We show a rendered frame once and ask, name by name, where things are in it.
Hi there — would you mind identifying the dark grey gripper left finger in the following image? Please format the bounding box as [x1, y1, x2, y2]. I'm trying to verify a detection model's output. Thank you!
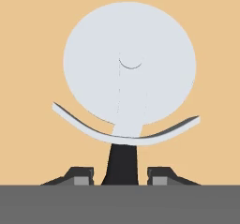
[40, 166, 95, 187]

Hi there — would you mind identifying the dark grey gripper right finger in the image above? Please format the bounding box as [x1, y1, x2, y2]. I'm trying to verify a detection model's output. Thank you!
[146, 166, 202, 187]

